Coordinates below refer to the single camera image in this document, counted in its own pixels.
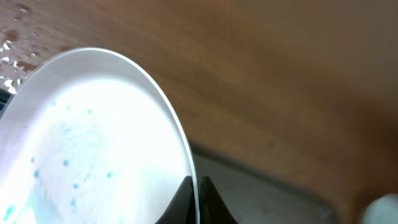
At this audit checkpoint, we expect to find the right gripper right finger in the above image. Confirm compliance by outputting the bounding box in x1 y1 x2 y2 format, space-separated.
199 176 238 224

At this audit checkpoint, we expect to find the dark brown serving tray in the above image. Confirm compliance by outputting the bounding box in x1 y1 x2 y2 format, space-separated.
190 142 340 224

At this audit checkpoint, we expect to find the white plate blue stain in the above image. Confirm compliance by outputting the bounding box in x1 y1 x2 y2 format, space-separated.
360 194 398 224

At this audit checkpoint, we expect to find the blue water tray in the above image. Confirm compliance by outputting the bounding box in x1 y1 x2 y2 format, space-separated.
0 88 14 116

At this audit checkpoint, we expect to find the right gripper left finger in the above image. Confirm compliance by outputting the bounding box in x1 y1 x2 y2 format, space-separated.
156 176 195 224

